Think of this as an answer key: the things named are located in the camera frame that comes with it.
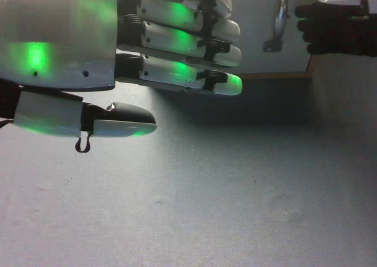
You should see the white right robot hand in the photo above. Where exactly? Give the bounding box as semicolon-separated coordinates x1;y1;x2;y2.
294;0;377;57

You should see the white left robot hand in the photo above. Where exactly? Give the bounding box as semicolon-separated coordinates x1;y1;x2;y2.
0;0;243;140

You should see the metal door handle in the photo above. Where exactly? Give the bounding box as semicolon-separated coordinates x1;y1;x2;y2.
263;0;292;52

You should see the white cabinet door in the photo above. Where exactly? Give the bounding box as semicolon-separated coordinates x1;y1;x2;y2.
225;0;320;74

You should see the grey table cloth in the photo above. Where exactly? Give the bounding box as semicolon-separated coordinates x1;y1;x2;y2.
0;72;377;267

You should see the small black wire loop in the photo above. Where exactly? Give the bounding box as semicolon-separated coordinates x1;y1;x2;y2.
74;132;91;153

